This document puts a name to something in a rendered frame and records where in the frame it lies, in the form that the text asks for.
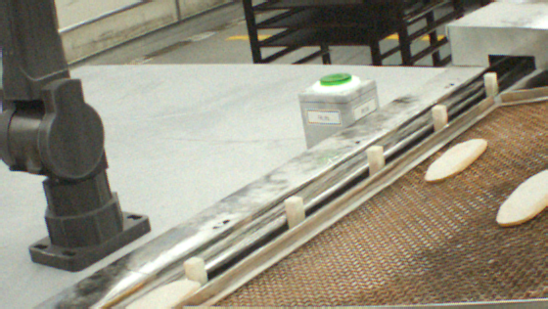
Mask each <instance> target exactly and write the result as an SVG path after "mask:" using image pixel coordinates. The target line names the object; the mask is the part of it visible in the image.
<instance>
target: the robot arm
mask: <svg viewBox="0 0 548 309"><path fill-rule="evenodd" d="M54 13H55V10H54V5H53V1H52V0H0V49H1V61H2V68H3V73H2V76H1V80H2V85H1V86H0V104H1V108H2V109H1V113H0V158H1V159H2V161H3V162H4V163H5V164H6V165H8V166H9V170H10V171H20V172H26V173H29V174H34V175H43V176H44V177H46V179H45V180H44V181H42V182H41V184H42V187H43V191H44V195H45V198H46V202H47V206H46V210H45V216H44V219H45V223H46V227H47V231H48V234H49V236H47V237H45V238H43V239H42V240H40V241H38V242H34V243H32V244H30V245H29V246H28V247H27V249H28V252H29V256H30V258H31V261H32V262H34V263H39V264H43V265H44V266H47V267H52V268H57V269H61V270H65V271H70V272H71V273H77V272H80V271H83V270H84V269H86V268H87V267H89V266H90V265H92V264H94V263H97V262H99V261H101V260H103V259H105V257H107V256H109V255H111V254H112V253H114V252H116V251H118V250H119V249H121V248H123V247H125V246H126V245H128V244H130V243H132V242H134V241H136V240H138V239H139V238H141V237H143V236H145V234H147V233H149V232H150V231H151V230H152V229H151V225H150V220H149V216H148V215H144V214H137V212H130V211H122V210H121V208H120V204H119V199H118V195H117V192H116V191H111V187H110V183H109V179H108V174H107V169H109V164H108V159H107V155H106V151H105V129H104V124H103V122H102V119H101V117H100V116H99V115H98V112H97V111H96V110H95V109H94V108H93V107H92V106H90V105H89V104H87V103H85V100H84V96H83V91H82V90H83V86H82V81H81V79H73V78H70V77H71V75H70V71H69V66H68V63H67V61H66V60H65V56H64V53H63V50H62V47H61V44H60V42H61V41H60V38H59V34H58V30H57V23H56V18H55V15H54Z"/></svg>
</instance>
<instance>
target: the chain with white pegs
mask: <svg viewBox="0 0 548 309"><path fill-rule="evenodd" d="M526 60H527V67H530V66H532V65H535V61H534V57H531V56H526ZM484 86H485V95H486V97H487V96H488V95H490V94H491V93H493V92H494V91H496V90H497V89H498V87H497V82H496V74H495V73H488V74H486V75H485V76H484ZM432 111H433V119H434V132H435V131H437V130H438V129H440V128H441V127H443V126H444V125H446V124H447V123H449V122H447V114H446V106H440V105H437V106H435V107H433V108H432ZM367 156H368V163H369V169H370V176H371V175H372V174H374V173H375V172H377V171H378V170H380V169H381V168H383V167H384V166H385V162H384V155H383V149H382V147H371V148H370V149H368V150H367ZM284 204H285V208H286V215H287V220H288V226H289V229H290V228H292V227H293V226H295V225H296V224H298V223H299V222H301V221H302V220H304V219H305V215H304V209H303V203H302V198H297V197H291V198H288V199H286V200H285V201H284ZM289 229H288V230H289ZM184 266H185V270H186V275H187V280H190V281H195V282H198V283H201V286H203V285H205V284H206V283H208V282H209V280H208V279H207V273H206V269H205V264H204V261H203V260H202V259H201V258H196V257H192V258H191V259H189V260H187V261H186V262H185V263H184Z"/></svg>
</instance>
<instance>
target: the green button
mask: <svg viewBox="0 0 548 309"><path fill-rule="evenodd" d="M351 81H353V77H352V75H351V74H349V73H334V74H330V75H325V76H323V77H321V78H320V80H319V85H320V86H325V87H330V86H339V85H343V84H346V83H349V82H351Z"/></svg>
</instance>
